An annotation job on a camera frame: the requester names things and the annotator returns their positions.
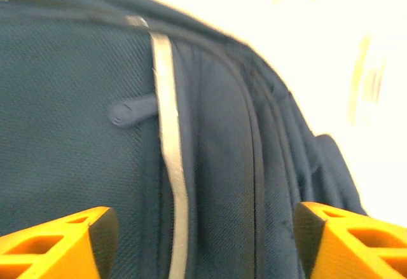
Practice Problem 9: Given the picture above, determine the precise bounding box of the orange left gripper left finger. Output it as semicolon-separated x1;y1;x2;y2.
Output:
0;206;120;279

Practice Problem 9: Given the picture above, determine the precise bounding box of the navy blue backpack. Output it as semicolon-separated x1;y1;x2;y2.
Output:
0;0;368;279

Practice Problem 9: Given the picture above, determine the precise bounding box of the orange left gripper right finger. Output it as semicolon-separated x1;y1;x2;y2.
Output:
293;201;407;279

